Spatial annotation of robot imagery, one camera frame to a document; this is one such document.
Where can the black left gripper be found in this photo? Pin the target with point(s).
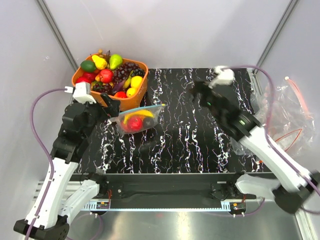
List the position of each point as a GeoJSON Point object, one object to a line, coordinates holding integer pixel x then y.
{"type": "Point", "coordinates": [112, 109]}

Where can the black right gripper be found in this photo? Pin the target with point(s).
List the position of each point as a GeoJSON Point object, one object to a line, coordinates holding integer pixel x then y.
{"type": "Point", "coordinates": [201, 87]}

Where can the clear blue zip top bag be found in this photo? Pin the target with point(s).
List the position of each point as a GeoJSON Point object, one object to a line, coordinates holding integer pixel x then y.
{"type": "Point", "coordinates": [123, 129]}

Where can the red toy apple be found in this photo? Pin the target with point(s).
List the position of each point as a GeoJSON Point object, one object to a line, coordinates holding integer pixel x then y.
{"type": "Point", "coordinates": [83, 79]}
{"type": "Point", "coordinates": [135, 123]}
{"type": "Point", "coordinates": [106, 76]}

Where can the yellow toy banana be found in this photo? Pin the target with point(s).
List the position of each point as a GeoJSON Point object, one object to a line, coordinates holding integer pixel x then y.
{"type": "Point", "coordinates": [143, 112]}

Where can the dark purple toy plum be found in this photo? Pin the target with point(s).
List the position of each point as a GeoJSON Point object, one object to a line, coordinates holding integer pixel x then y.
{"type": "Point", "coordinates": [148, 122]}

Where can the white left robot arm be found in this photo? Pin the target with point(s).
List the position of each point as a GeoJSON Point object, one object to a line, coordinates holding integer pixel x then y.
{"type": "Point", "coordinates": [49, 218]}

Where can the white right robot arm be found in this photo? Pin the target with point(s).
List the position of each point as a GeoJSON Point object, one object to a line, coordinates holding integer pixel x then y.
{"type": "Point", "coordinates": [293, 185]}

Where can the small red toy fruit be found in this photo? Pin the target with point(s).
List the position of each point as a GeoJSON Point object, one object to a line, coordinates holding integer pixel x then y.
{"type": "Point", "coordinates": [121, 94]}

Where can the purple toy eggplant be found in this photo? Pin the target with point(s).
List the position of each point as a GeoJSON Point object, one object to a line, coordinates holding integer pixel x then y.
{"type": "Point", "coordinates": [117, 87]}

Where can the small yellow toy lemon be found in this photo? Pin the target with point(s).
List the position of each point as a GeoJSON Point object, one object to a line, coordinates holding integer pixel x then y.
{"type": "Point", "coordinates": [131, 92]}

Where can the orange plastic fruit basket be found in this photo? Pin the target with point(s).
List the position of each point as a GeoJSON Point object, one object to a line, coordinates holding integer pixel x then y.
{"type": "Point", "coordinates": [125, 103]}

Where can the purple toy grape bunch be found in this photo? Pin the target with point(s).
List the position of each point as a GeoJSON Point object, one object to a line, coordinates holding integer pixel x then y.
{"type": "Point", "coordinates": [123, 71]}

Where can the dark toy blackberry cluster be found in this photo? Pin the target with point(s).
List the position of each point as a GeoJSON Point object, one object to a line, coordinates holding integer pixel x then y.
{"type": "Point", "coordinates": [138, 72]}

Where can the yellow toy pear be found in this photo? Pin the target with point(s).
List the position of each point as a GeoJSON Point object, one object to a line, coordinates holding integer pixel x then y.
{"type": "Point", "coordinates": [100, 62]}

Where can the green toy pear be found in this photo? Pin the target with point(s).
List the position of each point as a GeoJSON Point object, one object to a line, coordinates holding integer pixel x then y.
{"type": "Point", "coordinates": [115, 61]}

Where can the green toy lime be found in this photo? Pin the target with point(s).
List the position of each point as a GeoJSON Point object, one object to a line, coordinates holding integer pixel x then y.
{"type": "Point", "coordinates": [88, 66]}

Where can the black marble pattern mat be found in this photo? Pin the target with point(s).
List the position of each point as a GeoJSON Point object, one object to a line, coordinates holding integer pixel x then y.
{"type": "Point", "coordinates": [186, 139]}

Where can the pile of spare plastic bags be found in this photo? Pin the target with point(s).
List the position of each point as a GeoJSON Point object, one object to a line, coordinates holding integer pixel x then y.
{"type": "Point", "coordinates": [292, 124]}

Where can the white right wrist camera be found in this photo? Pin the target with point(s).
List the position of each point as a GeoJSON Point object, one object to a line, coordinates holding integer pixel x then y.
{"type": "Point", "coordinates": [224, 76]}

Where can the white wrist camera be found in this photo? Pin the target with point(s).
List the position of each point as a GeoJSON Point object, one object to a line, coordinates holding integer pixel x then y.
{"type": "Point", "coordinates": [81, 93]}
{"type": "Point", "coordinates": [224, 76]}

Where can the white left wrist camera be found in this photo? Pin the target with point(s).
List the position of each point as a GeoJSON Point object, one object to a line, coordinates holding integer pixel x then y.
{"type": "Point", "coordinates": [81, 93]}

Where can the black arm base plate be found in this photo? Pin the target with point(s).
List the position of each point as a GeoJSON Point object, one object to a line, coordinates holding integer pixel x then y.
{"type": "Point", "coordinates": [124, 186]}

